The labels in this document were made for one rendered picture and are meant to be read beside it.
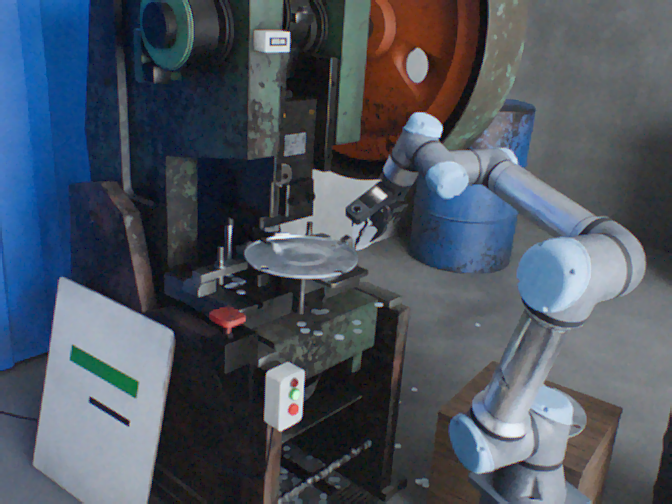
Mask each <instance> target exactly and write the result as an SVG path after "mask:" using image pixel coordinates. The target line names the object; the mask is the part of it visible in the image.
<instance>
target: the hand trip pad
mask: <svg viewBox="0 0 672 504"><path fill-rule="evenodd" d="M210 319H211V320H212V321H214V323H216V324H218V325H220V326H222V327H223V333H225V334H230V333H231V328H232V327H235V326H238V325H240V323H243V322H244V321H245V314H243V313H242V312H240V311H238V310H236V309H234V308H231V307H227V306H226V307H222V308H219V309H216V310H214V311H211V312H210Z"/></svg>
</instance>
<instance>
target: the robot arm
mask: <svg viewBox="0 0 672 504"><path fill-rule="evenodd" d="M442 131H443V127H442V124H441V123H440V122H438V121H437V120H436V119H435V118H433V117H431V116H429V115H427V114H424V112H423V113H415V114H413V115H412V116H411V117H410V119H409V120H408V122H407V124H406V125H405V126H404V127H403V132H402V134H401V136H400V138H399V140H398V141H397V143H396V145H394V147H393V149H392V151H391V154H390V155H388V160H387V162H386V164H385V166H384V168H383V171H382V173H381V176H380V178H381V180H382V181H379V182H378V183H377V184H375V185H374V186H373V187H370V188H369V189H368V190H367V191H365V192H364V193H363V194H361V195H360V196H359V197H358V199H356V200H355V201H354V202H352V203H351V204H350V205H349V206H347V207H345V216H347V217H348V218H350V219H351V220H352V239H353V247H354V248H355V249H356V251H358V249H362V248H364V247H366V246H367V245H369V244H370V243H372V242H374V241H375V240H376V239H378V238H379V237H381V236H382V235H383V234H384V233H385V232H386V230H387V225H388V223H389V222H388V221H390V220H392V218H393V216H395V218H394V219H393V221H392V222H396V221H399V220H400V218H401V216H402V215H403V213H404V211H405V209H406V208H407V206H408V204H407V203H406V202H405V201H404V197H405V195H406V194H407V192H408V190H409V188H410V186H411V185H412V184H413V183H414V181H415V179H416V177H417V175H418V173H419V174H420V175H422V178H423V179H424V180H425V181H426V183H427V185H428V187H429V188H430V189H432V190H433V191H434V192H435V193H436V194H437V195H438V196H439V197H441V198H452V197H453V196H454V195H458V194H460V193H461V192H462V191H463V190H464V188H465V187H467V186H473V185H482V186H484V187H485V188H486V189H489V190H490V191H492V192H493V193H494V194H496V195H497V196H498V197H500V198H501V199H502V200H504V201H505V202H506V203H509V204H510V206H511V207H513V208H514V209H515V210H517V211H518V212H519V213H521V214H522V215H523V216H526V217H527V218H528V219H530V220H531V221H532V222H534V223H535V224H536V225H538V226H539V227H541V228H543V230H544V231H546V232H547V233H548V234H550V235H551V236H552V237H554V238H553V239H550V240H547V241H544V242H540V243H537V244H535V245H534V246H532V247H531V248H530V249H529V250H528V252H527V253H525V254H524V255H523V257H522V258H521V260H520V263H519V266H518V270H517V279H519V283H518V284H517V286H518V290H519V293H520V300H521V303H522V305H523V307H524V308H523V310H522V312H521V315H520V317H519V320H518V322H517V324H516V326H515V329H514V331H513V333H512V335H511V337H510V341H509V343H508V345H507V347H506V349H505V351H504V354H502V355H503V356H501V358H500V360H499V363H498V366H497V368H496V370H495V372H494V374H493V376H492V379H491V381H490V384H489V386H488V388H487V390H486V391H482V392H480V393H478V394H477V395H476V396H475V397H474V398H473V401H472V403H471V406H470V408H469V410H468V412H467V413H465V414H459V415H458V416H455V417H453V418H452V419H451V421H450V424H449V437H450V441H451V446H453V448H454V451H455V453H456V455H457V457H458V459H459V461H460V462H461V463H462V465H463V466H464V467H465V468H468V469H469V470H471V472H473V473H476V474H481V473H485V472H492V471H493V470H494V475H493V485H494V488H495V489H496V491H498V492H499V493H500V496H501V497H503V498H504V499H505V500H506V501H508V502H511V503H512V504H563V502H564V500H565V496H566V488H567V487H566V482H565V477H564V468H563V464H562V463H564V460H563V458H565V455H564V452H565V453H566V451H565V448H567V446H566V443H568V441H567V438H569V436H568V433H570V431H569V428H571V426H570V425H572V423H573V419H571V417H573V416H572V406H571V403H570V401H569V400H568V399H567V398H566V397H565V396H563V395H561V394H559V393H558V392H556V390H554V389H551V388H549V387H544V386H542V384H543V382H544V380H545V378H546V376H547V373H548V371H549V370H550V368H552V366H553V364H554V362H555V360H556V358H557V356H558V353H559V351H560V349H561V347H562V345H563V343H564V342H565V340H566V338H567V336H568V334H569V331H571V329H575V328H579V327H581V326H582V325H583V324H584V323H586V321H587V319H588V317H589V316H590V314H591V312H592V309H593V307H594V305H595V304H596V303H597V302H601V301H605V300H610V299H616V298H619V297H622V296H624V295H627V294H629V293H630V292H632V291H633V290H634V288H635V287H636V286H637V285H639V283H640V282H641V280H642V278H643V276H644V272H645V265H646V260H645V255H644V250H643V248H642V246H641V244H640V243H639V241H637V240H636V238H635V237H634V236H633V235H632V233H631V232H630V231H628V230H627V229H625V228H624V227H622V226H621V225H620V224H618V223H617V222H615V221H613V220H611V219H610V218H608V217H598V218H597V217H596V216H594V215H593V214H591V213H590V211H588V210H586V209H584V208H583V207H581V206H580V205H578V204H577V203H575V202H574V201H571V200H570V199H568V198H567V197H565V196H564V195H562V194H561V193H559V192H558V191H555V190H554V189H552V187H551V186H549V185H548V184H546V183H545V182H544V181H542V180H541V179H538V178H537V177H535V176H534V175H532V174H531V173H529V172H528V171H526V170H525V169H523V168H522V167H519V166H518V165H517V159H516V157H515V156H514V153H513V152H512V151H511V150H509V149H506V148H488V149H476V150H457V151H448V150H447V149H446V148H445V146H444V145H443V144H442V143H440V142H439V140H438V138H441V133H442ZM402 203H404V205H402ZM401 210H403V211H402V213H401V215H400V217H397V216H399V214H400V212H401ZM368 219H369V220H370V221H371V222H372V225H370V221H368ZM364 231H365V234H364V236H362V237H361V238H360V236H361V235H362V233H363V232H364ZM359 240H360V241H359Z"/></svg>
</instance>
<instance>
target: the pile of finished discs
mask: <svg viewBox="0 0 672 504"><path fill-rule="evenodd" d="M554 390H556V392H558V393H559V394H561V395H563V396H565V397H566V398H567V399H568V400H569V401H570V403H571V406H572V416H573V417H571V419H573V423H572V425H570V426H571V428H569V431H570V433H568V436H569V438H572V437H574V435H575V436H576V434H578V433H579V432H580V431H582V429H581V428H585V426H586V423H587V415H585V412H584V410H583V409H582V407H581V406H580V405H579V404H578V402H577V401H576V400H574V399H573V398H571V397H570V396H568V395H567V394H565V393H563V392H560V391H558V389H556V388H554ZM575 424H576V425H579V426H581V428H575V427H574V426H573V425H575Z"/></svg>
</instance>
